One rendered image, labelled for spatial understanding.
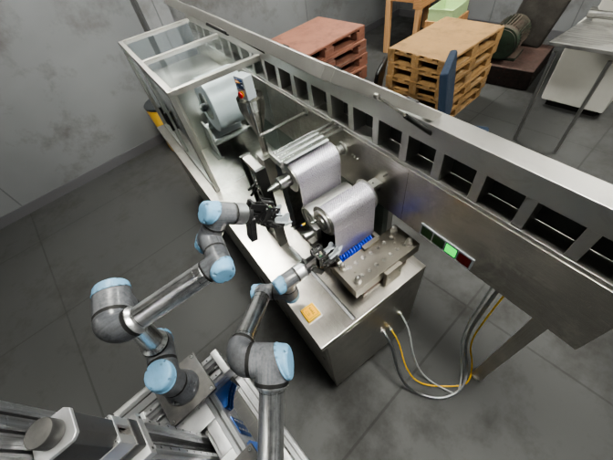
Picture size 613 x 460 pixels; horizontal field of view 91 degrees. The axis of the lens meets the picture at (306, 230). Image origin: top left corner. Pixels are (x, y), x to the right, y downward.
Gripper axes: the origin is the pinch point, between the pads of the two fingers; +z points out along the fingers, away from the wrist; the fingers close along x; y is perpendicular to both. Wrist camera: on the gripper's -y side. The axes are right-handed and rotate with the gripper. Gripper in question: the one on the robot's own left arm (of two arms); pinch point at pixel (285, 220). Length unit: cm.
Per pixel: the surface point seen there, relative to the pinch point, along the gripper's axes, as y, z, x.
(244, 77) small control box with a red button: 39, -8, 50
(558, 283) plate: 30, 37, -76
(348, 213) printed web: 9.5, 24.8, -7.7
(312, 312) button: -38.6, 22.3, -18.9
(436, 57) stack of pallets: 121, 233, 127
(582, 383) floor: -35, 173, -122
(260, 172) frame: 8.1, -1.0, 24.9
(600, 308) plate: 31, 37, -87
